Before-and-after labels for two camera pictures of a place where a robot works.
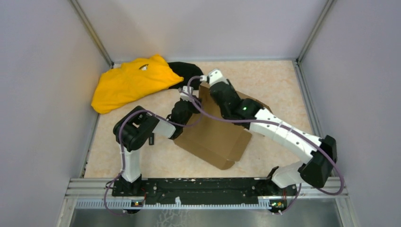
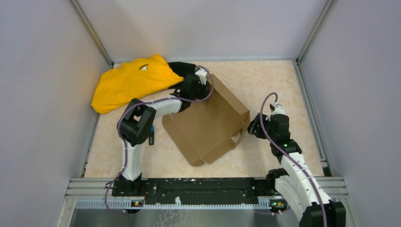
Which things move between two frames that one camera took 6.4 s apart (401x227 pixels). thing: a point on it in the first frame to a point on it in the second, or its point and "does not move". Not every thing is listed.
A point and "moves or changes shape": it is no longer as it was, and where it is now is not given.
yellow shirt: x=132 y=80 does not move
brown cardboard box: x=216 y=139 moves or changes shape
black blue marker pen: x=151 y=139 does not move
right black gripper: x=233 y=90 to x=253 y=126
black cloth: x=186 y=70 does not move
